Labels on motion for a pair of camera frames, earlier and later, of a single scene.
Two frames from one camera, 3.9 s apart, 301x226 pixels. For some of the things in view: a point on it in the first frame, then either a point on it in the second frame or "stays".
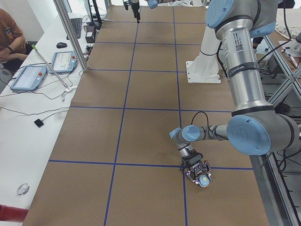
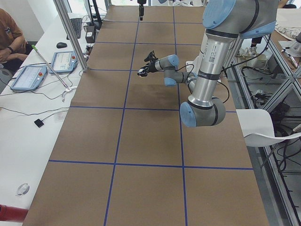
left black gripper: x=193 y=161 -> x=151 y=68
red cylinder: x=12 y=213 stays
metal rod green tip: x=35 y=49 stays
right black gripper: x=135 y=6 -> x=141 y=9
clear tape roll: x=23 y=189 stays
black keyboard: x=76 y=23 stays
